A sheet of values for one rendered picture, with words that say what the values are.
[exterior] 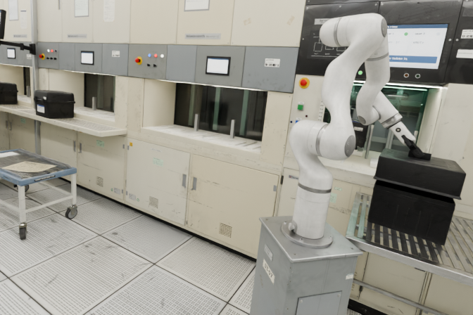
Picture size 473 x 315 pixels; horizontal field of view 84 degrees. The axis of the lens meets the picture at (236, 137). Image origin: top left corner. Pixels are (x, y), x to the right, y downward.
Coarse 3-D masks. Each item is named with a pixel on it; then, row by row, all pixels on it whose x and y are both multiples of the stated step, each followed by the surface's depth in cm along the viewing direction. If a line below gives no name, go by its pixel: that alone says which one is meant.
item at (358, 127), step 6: (354, 108) 210; (354, 114) 205; (354, 126) 198; (360, 126) 196; (366, 126) 195; (360, 132) 197; (366, 132) 195; (360, 138) 197; (366, 138) 214; (360, 144) 198
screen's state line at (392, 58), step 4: (392, 56) 139; (396, 56) 138; (400, 56) 137; (404, 56) 136; (408, 56) 135; (412, 56) 134; (416, 56) 134; (420, 56) 133; (424, 56) 132; (428, 56) 132; (432, 56) 131; (436, 56) 130; (392, 60) 139; (396, 60) 138; (400, 60) 137; (404, 60) 136; (408, 60) 136; (412, 60) 135; (416, 60) 134; (420, 60) 133; (424, 60) 132; (428, 60) 132; (432, 60) 131
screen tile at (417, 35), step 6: (414, 36) 133; (420, 36) 132; (426, 36) 131; (432, 36) 130; (432, 42) 130; (438, 42) 129; (414, 48) 134; (420, 48) 133; (426, 48) 132; (432, 48) 130; (438, 48) 129
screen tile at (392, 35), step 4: (388, 32) 138; (392, 32) 137; (396, 32) 137; (400, 32) 136; (388, 36) 138; (392, 36) 138; (396, 36) 137; (400, 36) 136; (408, 36) 134; (404, 40) 135; (408, 40) 135; (392, 44) 138; (396, 44) 137; (400, 44) 136; (404, 44) 136; (392, 48) 138; (396, 48) 137; (400, 48) 137; (404, 48) 136; (392, 52) 138; (396, 52) 138; (400, 52) 137; (404, 52) 136
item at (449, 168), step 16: (384, 160) 109; (400, 160) 106; (416, 160) 108; (432, 160) 112; (448, 160) 117; (384, 176) 109; (400, 176) 106; (416, 176) 103; (432, 176) 100; (448, 176) 98; (464, 176) 95; (432, 192) 100; (448, 192) 98
